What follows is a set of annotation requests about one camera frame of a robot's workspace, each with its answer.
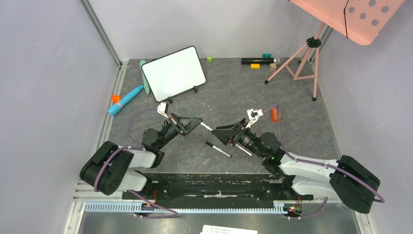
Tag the pink perforated panel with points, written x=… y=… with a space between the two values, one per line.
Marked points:
x=358 y=20

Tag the green whiteboard marker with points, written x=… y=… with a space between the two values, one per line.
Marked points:
x=207 y=127

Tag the black cylinder tube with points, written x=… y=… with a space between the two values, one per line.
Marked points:
x=245 y=61

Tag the white whiteboard black frame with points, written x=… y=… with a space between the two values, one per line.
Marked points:
x=174 y=73

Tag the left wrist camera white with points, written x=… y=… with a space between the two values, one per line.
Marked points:
x=163 y=109

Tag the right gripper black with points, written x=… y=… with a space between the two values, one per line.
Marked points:
x=238 y=133

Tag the small orange toy piece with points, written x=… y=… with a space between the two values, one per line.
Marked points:
x=115 y=98

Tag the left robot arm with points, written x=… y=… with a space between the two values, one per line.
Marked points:
x=113 y=167

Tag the white paper sheet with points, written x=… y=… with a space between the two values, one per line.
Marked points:
x=209 y=229

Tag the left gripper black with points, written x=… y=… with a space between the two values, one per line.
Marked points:
x=190 y=123

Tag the clear round bulb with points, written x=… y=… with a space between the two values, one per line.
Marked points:
x=278 y=60

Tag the black capped whiteboard marker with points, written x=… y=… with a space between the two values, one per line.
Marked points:
x=217 y=149

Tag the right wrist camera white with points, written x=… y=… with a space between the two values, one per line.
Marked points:
x=253 y=116

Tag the blue toy marker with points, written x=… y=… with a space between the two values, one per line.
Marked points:
x=116 y=107

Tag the purple capped whiteboard marker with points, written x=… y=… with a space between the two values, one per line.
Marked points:
x=244 y=149

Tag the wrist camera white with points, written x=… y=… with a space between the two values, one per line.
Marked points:
x=163 y=109
x=253 y=116

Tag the beige wooden block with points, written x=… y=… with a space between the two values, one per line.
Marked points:
x=272 y=67

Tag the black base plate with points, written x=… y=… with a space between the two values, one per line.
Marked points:
x=219 y=191

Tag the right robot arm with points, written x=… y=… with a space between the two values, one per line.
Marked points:
x=344 y=179

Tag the yellow block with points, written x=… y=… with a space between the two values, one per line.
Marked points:
x=255 y=66

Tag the pink tripod stand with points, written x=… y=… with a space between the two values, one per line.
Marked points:
x=312 y=44

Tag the mint green toy marker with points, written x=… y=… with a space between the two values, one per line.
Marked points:
x=144 y=79

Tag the orange rounded toy brick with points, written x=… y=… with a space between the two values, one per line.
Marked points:
x=276 y=115

